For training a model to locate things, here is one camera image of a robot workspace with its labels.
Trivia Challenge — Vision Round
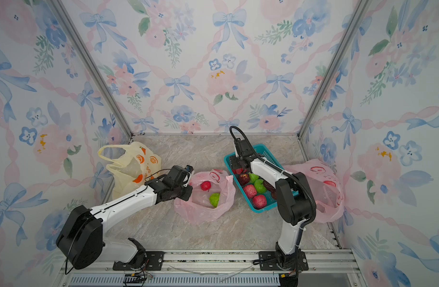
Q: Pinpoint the green crinkled toy vegetable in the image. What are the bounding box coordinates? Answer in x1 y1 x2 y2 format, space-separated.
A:
248 173 260 184

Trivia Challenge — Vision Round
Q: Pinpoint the dark red apple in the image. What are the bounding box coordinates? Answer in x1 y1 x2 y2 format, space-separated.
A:
237 173 250 186

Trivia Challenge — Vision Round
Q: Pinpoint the dark purple crinkled vegetable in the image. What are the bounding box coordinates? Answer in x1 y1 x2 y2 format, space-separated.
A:
263 180 276 193

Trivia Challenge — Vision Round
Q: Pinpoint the yellow knotted plastic bag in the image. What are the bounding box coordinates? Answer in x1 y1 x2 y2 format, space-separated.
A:
98 142 162 200

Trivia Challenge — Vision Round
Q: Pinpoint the pink printed plastic bag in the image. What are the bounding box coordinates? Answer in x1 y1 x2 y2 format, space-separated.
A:
284 159 345 224

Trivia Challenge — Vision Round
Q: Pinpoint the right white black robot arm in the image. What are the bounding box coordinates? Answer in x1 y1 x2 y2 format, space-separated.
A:
230 137 316 271

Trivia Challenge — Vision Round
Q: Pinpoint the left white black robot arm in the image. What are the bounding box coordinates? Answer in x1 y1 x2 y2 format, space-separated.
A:
56 165 194 271

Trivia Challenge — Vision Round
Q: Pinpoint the teal plastic mesh basket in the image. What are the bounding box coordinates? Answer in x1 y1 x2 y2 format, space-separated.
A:
224 148 277 213

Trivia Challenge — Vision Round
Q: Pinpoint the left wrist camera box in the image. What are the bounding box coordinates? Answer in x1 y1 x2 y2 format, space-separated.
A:
185 165 194 175

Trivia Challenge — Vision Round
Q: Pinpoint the black corrugated right cable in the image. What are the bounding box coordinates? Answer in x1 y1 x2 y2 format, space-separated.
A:
229 126 318 225

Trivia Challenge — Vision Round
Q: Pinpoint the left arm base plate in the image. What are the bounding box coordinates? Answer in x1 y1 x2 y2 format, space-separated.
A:
113 251 165 271

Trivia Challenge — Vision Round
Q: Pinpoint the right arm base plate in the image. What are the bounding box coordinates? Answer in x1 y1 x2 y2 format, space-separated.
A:
253 249 309 272

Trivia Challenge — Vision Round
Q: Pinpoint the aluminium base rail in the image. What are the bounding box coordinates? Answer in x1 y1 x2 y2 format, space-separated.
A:
54 249 366 287

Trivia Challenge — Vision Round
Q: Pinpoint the right aluminium corner post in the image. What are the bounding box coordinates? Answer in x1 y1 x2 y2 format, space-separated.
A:
297 0 371 140

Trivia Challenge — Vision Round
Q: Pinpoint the aluminium corner post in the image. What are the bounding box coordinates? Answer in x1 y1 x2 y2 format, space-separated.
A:
297 0 371 140
47 0 133 139

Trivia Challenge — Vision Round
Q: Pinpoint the left aluminium corner post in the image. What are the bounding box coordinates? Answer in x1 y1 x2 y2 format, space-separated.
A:
47 0 133 139

